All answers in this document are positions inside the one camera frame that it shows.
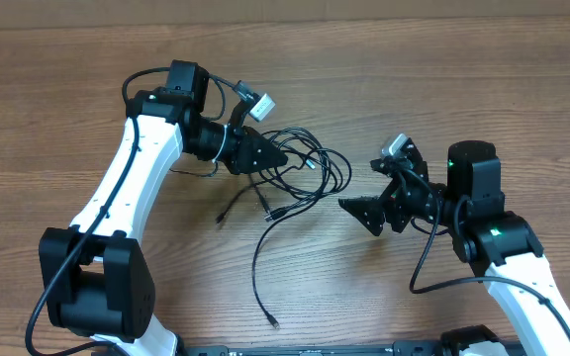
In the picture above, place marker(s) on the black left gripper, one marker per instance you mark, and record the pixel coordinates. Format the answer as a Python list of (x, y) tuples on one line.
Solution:
[(242, 159)]

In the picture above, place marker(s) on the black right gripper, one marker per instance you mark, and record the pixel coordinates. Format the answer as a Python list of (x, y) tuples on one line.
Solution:
[(376, 212)]

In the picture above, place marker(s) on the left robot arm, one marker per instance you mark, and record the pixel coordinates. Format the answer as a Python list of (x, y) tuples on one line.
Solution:
[(96, 281)]

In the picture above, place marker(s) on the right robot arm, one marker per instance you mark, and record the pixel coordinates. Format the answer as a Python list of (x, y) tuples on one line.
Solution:
[(500, 247)]

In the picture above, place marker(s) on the brown cardboard backdrop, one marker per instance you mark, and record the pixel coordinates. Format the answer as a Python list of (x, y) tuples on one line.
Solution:
[(46, 14)]

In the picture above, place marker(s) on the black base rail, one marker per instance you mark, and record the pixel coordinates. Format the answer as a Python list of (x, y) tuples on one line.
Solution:
[(470, 340)]

